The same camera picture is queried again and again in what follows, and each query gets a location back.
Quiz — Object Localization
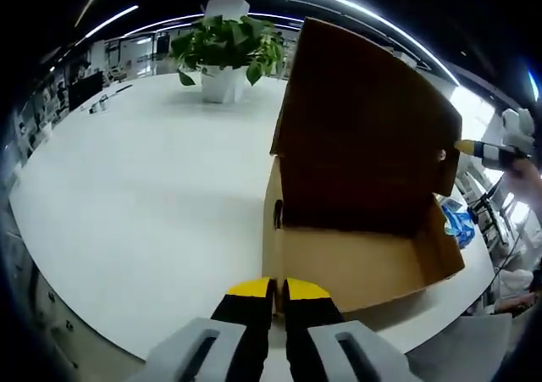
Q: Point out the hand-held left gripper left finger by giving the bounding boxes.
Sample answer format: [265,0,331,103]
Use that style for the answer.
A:
[126,276,275,382]

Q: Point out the brown cardboard shoe box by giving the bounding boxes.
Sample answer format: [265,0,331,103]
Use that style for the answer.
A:
[262,16,467,315]

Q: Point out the green plant in white pot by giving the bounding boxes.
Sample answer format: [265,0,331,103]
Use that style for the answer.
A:
[168,14,286,104]

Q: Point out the black pen on card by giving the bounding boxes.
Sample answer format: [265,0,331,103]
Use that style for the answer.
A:
[87,84,134,114]

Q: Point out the person's right hand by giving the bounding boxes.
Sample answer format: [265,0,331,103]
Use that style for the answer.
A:
[507,157,542,199]

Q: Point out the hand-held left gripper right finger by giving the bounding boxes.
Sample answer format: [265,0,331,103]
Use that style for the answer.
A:
[282,277,419,382]

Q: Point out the grey mesh office chair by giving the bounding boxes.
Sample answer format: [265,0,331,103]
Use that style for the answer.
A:
[404,313,514,382]

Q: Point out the black computer monitor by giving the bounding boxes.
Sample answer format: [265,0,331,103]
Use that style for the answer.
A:
[66,70,106,113]

